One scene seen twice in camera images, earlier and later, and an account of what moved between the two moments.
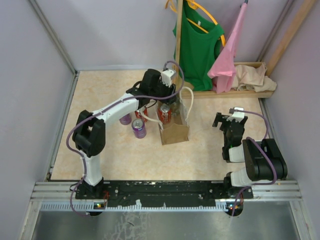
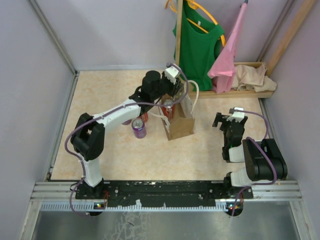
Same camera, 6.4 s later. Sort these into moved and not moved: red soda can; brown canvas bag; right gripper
Moved: brown canvas bag
Not moved: right gripper; red soda can
